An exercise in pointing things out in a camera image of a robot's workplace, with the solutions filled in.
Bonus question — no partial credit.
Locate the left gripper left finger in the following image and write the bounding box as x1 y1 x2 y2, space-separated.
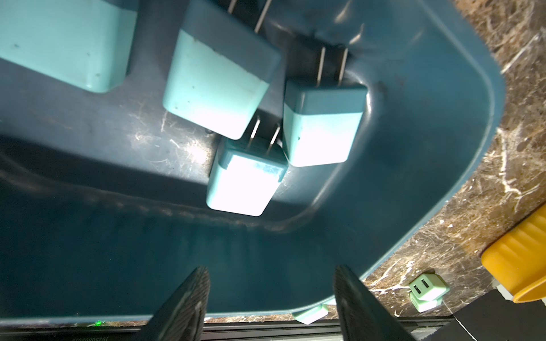
132 267 210 340

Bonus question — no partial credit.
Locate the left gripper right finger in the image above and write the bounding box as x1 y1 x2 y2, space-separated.
333 265 414 340

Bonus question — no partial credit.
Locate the pink plug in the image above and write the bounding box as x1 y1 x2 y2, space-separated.
292 304 329 325

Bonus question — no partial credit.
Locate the green plug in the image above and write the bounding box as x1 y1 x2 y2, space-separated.
409 273 450 301
409 293 442 313

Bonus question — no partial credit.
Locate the teal storage box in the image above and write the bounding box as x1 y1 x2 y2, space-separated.
1 1 506 322

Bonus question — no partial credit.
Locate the blue plug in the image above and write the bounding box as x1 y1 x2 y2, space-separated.
163 1 282 140
283 47 368 167
206 117 289 217
1 1 139 93

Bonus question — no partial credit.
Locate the yellow storage box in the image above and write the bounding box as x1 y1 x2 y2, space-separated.
481 206 545 303

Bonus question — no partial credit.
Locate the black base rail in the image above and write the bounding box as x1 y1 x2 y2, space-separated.
1 316 454 340

